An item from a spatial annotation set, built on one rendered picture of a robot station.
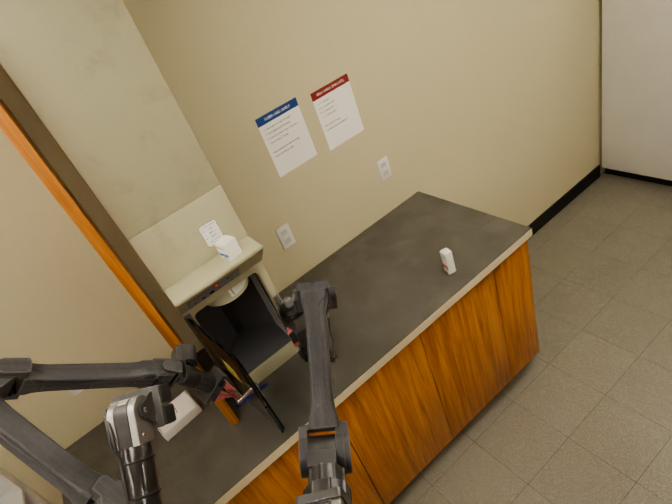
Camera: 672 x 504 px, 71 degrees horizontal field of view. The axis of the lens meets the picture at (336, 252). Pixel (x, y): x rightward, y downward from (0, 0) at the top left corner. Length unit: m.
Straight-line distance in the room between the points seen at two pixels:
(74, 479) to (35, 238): 0.95
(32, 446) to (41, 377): 0.17
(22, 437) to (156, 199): 0.68
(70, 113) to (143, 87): 0.19
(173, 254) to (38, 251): 0.55
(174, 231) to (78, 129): 0.38
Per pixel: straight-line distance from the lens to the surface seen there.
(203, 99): 1.94
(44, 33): 1.40
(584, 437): 2.64
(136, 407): 0.87
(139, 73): 1.43
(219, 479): 1.77
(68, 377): 1.34
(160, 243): 1.53
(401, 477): 2.39
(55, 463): 1.22
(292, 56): 2.10
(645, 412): 2.74
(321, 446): 1.00
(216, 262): 1.56
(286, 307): 1.68
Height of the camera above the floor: 2.27
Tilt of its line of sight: 34 degrees down
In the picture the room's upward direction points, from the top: 22 degrees counter-clockwise
